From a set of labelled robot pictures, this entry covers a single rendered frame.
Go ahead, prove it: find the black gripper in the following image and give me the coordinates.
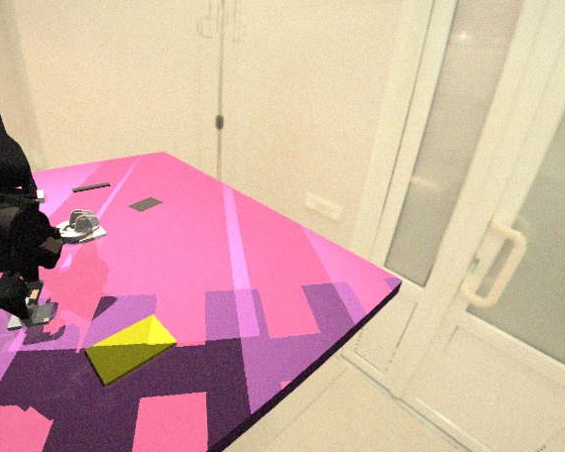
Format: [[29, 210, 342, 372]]
[[0, 238, 40, 320]]

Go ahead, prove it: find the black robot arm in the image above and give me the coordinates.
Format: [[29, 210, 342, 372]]
[[0, 114, 64, 270]]

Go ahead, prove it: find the yellow flat plate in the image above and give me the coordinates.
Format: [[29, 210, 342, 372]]
[[85, 315, 177, 387]]

